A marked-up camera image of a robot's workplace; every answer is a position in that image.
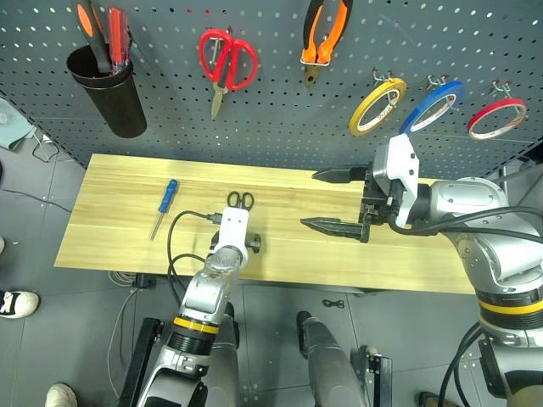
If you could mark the yellow tape roll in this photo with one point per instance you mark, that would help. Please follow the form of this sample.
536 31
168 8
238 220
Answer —
360 111

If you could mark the dark grey rounded robot leg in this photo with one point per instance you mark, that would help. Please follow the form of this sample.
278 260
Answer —
331 364

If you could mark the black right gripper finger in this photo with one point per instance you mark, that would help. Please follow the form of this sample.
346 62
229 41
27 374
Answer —
339 229
339 175

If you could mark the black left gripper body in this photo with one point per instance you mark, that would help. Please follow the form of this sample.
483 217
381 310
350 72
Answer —
255 243

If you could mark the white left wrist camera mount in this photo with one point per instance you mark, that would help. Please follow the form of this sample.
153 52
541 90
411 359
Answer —
233 224

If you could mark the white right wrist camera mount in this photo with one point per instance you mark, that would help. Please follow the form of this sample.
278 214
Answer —
403 157

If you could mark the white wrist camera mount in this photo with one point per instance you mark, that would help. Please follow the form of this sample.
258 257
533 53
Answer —
403 157
233 224

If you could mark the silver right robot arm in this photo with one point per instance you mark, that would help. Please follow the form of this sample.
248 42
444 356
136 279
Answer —
488 237

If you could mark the orange black pliers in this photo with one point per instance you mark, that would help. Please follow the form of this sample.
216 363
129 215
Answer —
335 29

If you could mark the white shoe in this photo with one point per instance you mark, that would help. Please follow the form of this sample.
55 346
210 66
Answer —
61 396

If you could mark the metal pegboard hook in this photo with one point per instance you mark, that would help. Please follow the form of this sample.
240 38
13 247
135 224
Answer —
382 77
437 80
501 87

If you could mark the grey perforated pegboard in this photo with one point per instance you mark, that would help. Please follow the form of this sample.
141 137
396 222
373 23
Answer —
275 127

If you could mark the red tape roll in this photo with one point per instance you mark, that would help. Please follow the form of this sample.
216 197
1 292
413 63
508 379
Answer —
488 113

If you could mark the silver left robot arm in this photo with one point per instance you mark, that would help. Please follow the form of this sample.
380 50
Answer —
203 297

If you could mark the grey green bag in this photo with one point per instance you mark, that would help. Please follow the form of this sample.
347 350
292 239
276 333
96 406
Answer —
12 125

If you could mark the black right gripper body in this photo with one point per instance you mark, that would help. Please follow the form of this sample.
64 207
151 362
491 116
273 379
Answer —
382 203

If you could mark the black metal frame rail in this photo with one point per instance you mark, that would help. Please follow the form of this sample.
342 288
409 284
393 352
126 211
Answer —
379 377
138 364

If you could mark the black cylindrical tool cup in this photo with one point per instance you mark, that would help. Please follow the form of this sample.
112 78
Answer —
121 106

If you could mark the white black sneaker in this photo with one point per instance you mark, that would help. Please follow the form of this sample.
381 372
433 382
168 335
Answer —
19 303

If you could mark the blue tape roll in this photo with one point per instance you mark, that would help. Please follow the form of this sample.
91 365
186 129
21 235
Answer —
424 106

